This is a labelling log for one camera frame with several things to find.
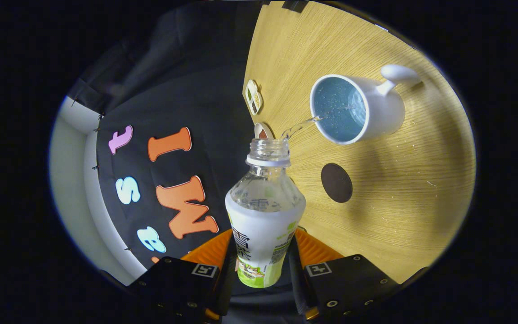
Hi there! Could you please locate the wooden table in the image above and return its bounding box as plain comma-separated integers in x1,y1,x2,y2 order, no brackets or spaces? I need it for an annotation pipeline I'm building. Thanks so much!
242,0,476,284

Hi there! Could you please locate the dark brown round coaster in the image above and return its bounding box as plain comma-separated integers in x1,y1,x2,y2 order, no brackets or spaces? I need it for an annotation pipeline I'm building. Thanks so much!
321,163,353,203

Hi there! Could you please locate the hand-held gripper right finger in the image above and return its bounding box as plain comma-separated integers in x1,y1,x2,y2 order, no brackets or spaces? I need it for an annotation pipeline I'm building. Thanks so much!
288,227,399,321

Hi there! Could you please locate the round white plate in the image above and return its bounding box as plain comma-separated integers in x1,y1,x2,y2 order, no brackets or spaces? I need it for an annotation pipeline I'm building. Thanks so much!
254,122,275,140

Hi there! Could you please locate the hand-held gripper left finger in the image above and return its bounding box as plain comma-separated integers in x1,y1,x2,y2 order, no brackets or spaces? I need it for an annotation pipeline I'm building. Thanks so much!
129,229,238,321

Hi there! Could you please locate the white divided dish with beans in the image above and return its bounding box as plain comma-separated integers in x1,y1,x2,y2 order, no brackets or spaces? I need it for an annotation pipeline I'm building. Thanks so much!
245,80,263,116

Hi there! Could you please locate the clear juice bottle white-green label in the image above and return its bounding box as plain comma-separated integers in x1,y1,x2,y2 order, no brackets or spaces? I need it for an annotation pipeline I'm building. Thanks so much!
225,138,307,288

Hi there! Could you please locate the white cup with handle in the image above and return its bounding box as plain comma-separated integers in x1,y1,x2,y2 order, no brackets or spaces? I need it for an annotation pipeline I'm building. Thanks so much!
309,64,422,145

